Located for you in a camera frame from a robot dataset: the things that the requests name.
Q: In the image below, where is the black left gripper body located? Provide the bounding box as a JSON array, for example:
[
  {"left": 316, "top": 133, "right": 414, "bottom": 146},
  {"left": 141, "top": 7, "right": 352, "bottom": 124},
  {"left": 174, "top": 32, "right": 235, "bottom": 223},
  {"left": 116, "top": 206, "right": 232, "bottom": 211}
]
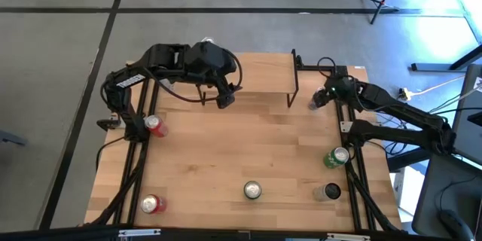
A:
[{"left": 184, "top": 40, "right": 242, "bottom": 91}]

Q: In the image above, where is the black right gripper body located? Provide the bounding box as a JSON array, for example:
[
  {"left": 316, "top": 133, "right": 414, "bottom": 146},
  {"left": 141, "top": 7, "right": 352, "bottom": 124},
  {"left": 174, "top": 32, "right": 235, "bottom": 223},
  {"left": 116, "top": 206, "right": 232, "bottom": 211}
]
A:
[{"left": 318, "top": 77, "right": 359, "bottom": 108}]

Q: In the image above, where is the green soda can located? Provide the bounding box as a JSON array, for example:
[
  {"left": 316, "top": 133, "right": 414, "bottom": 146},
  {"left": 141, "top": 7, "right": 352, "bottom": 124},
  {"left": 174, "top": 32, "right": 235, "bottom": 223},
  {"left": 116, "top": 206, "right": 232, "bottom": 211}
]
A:
[
  {"left": 243, "top": 180, "right": 263, "bottom": 200},
  {"left": 322, "top": 146, "right": 350, "bottom": 169}
]

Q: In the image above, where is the red soda can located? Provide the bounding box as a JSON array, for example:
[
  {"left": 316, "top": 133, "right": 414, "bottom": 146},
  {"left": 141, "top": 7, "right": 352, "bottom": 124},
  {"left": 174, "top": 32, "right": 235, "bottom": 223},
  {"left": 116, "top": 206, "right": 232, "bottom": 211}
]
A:
[
  {"left": 140, "top": 194, "right": 167, "bottom": 215},
  {"left": 144, "top": 114, "right": 169, "bottom": 139}
]

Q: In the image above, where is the tall beige can black lid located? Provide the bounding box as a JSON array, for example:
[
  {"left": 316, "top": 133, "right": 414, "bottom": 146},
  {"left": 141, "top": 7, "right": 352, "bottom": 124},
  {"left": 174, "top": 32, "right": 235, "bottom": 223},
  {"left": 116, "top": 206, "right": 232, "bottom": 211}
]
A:
[{"left": 312, "top": 182, "right": 343, "bottom": 203}]

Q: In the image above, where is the wooden shelf with black legs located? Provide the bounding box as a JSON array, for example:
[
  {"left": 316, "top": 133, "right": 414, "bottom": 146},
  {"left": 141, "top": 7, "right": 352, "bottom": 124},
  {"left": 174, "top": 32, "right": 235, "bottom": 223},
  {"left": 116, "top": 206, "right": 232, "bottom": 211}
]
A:
[{"left": 198, "top": 48, "right": 301, "bottom": 108}]

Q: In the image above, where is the black desk foot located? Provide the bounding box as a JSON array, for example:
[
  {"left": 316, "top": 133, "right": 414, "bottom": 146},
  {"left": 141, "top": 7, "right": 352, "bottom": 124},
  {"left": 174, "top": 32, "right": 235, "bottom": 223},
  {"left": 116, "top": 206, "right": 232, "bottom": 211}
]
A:
[{"left": 410, "top": 43, "right": 482, "bottom": 72}]

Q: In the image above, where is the grey desk panel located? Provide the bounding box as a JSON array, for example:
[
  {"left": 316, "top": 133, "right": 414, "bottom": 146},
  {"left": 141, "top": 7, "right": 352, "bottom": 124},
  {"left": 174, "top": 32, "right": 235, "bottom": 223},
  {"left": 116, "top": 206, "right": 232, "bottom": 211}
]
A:
[{"left": 451, "top": 63, "right": 482, "bottom": 166}]

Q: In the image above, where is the black crossbeam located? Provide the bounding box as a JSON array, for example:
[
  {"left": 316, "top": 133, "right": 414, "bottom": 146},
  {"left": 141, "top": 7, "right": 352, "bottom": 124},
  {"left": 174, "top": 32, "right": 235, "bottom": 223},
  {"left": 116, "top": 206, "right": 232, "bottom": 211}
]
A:
[{"left": 0, "top": 225, "right": 453, "bottom": 241}]

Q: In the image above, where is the grey desk top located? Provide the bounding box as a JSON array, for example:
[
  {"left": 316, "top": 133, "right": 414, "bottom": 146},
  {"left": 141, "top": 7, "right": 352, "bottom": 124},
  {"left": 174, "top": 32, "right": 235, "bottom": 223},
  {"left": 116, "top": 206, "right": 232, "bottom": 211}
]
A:
[{"left": 411, "top": 148, "right": 482, "bottom": 240}]

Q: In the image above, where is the black computer mouse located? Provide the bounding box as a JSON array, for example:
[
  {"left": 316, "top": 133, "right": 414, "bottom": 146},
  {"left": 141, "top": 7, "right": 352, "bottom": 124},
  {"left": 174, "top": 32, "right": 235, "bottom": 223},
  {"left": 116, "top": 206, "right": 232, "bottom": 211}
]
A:
[{"left": 438, "top": 209, "right": 475, "bottom": 241}]

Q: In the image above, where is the grey chair base leg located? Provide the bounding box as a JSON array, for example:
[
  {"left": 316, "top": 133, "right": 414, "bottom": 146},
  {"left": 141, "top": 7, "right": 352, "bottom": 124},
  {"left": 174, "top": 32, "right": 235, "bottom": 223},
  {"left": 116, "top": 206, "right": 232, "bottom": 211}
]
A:
[{"left": 0, "top": 130, "right": 28, "bottom": 147}]

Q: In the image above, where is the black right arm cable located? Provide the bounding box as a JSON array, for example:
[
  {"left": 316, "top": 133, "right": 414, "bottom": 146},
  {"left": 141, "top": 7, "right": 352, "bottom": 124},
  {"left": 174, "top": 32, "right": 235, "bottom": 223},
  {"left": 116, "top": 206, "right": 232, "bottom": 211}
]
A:
[{"left": 316, "top": 56, "right": 338, "bottom": 80}]

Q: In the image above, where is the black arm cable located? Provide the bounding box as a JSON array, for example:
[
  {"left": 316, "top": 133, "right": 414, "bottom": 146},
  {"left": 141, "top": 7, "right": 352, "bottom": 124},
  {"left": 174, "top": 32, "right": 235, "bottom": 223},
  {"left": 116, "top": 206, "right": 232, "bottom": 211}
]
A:
[
  {"left": 316, "top": 56, "right": 338, "bottom": 80},
  {"left": 141, "top": 48, "right": 244, "bottom": 103}
]

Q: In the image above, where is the black aluminium table frame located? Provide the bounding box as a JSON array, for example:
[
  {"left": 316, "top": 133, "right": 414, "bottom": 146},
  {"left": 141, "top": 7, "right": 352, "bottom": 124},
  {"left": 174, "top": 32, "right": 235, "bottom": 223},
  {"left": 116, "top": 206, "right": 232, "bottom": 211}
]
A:
[{"left": 90, "top": 54, "right": 404, "bottom": 234}]

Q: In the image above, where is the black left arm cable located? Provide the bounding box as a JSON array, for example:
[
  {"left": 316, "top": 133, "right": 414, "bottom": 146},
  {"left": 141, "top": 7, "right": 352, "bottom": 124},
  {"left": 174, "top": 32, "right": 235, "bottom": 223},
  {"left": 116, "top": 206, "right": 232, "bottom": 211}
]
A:
[{"left": 141, "top": 48, "right": 244, "bottom": 103}]

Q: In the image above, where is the black cable bundle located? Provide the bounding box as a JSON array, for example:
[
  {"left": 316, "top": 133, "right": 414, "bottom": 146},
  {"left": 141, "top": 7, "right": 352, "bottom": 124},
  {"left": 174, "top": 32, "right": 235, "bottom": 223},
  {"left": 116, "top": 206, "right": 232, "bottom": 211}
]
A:
[{"left": 371, "top": 112, "right": 413, "bottom": 157}]

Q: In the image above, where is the white floor cable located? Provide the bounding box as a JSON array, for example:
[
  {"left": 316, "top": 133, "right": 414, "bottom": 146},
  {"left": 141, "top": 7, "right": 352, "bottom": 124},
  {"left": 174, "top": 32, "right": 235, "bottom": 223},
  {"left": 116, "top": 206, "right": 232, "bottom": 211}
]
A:
[{"left": 410, "top": 75, "right": 466, "bottom": 97}]

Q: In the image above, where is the thin black cable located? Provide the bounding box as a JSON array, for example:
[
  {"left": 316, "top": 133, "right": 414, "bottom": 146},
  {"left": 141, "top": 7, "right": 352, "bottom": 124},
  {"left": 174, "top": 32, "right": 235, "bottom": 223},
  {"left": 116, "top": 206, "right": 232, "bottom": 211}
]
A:
[{"left": 95, "top": 135, "right": 127, "bottom": 172}]

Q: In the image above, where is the silver metal bracket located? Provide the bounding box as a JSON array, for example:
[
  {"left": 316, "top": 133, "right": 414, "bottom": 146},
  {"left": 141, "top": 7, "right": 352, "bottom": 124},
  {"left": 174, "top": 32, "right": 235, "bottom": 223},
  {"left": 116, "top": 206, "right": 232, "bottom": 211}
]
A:
[
  {"left": 117, "top": 228, "right": 162, "bottom": 238},
  {"left": 326, "top": 233, "right": 372, "bottom": 241}
]

